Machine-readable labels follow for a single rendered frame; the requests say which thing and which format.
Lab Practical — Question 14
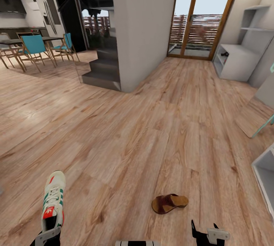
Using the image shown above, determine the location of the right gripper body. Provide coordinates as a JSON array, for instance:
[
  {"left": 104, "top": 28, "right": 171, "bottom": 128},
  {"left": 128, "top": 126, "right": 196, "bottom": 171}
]
[{"left": 196, "top": 232, "right": 225, "bottom": 246}]

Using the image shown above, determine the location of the sandal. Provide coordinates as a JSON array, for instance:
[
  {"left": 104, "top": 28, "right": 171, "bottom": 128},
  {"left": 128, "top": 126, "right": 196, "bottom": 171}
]
[{"left": 152, "top": 194, "right": 189, "bottom": 214}]

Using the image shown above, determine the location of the gym shoe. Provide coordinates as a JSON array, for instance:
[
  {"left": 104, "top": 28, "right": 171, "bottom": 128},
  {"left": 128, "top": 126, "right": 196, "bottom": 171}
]
[{"left": 41, "top": 170, "right": 66, "bottom": 233}]

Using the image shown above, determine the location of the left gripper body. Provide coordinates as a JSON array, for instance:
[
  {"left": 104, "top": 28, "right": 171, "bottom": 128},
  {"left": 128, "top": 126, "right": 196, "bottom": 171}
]
[{"left": 31, "top": 235, "right": 61, "bottom": 246}]

